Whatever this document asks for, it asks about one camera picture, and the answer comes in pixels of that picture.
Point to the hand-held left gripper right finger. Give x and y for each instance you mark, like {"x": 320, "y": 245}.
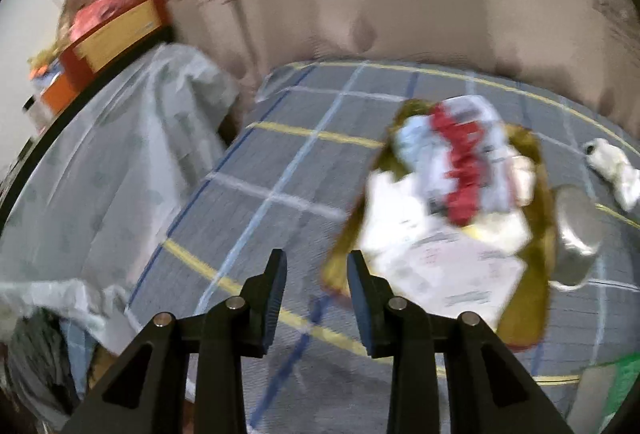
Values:
{"x": 362, "y": 301}

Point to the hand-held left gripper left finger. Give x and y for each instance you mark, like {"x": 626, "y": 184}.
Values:
{"x": 272, "y": 301}

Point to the floral printed white tissue packet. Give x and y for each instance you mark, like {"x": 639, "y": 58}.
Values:
{"x": 450, "y": 274}

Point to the olive yellow basket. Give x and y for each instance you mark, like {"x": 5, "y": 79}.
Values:
{"x": 530, "y": 309}

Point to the large white folded paper towel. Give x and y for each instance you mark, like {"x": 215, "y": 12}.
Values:
{"x": 395, "y": 214}

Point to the grey plaid bed sheet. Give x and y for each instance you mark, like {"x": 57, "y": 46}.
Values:
{"x": 300, "y": 174}

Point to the red cloth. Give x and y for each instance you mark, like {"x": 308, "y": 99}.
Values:
{"x": 465, "y": 174}

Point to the light blue cloth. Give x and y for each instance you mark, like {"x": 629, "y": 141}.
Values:
{"x": 415, "y": 144}

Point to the pale printed cover sheet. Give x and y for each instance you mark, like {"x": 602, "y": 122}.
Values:
{"x": 100, "y": 164}

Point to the metal bowl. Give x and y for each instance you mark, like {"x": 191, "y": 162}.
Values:
{"x": 575, "y": 234}

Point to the grey cloth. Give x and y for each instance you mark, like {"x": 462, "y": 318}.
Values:
{"x": 35, "y": 364}

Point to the green plastic bag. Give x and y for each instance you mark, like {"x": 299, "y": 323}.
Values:
{"x": 620, "y": 384}

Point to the white towel with yellow lining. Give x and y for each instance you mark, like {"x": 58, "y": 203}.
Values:
{"x": 620, "y": 174}

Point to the small orange box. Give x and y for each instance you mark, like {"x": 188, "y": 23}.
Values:
{"x": 60, "y": 92}

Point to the yellow and orange box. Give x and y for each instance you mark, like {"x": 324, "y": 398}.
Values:
{"x": 115, "y": 34}

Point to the red bag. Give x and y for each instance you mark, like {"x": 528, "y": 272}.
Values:
{"x": 95, "y": 12}

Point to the cardboard boxes wall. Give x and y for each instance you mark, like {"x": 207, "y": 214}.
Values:
{"x": 400, "y": 14}

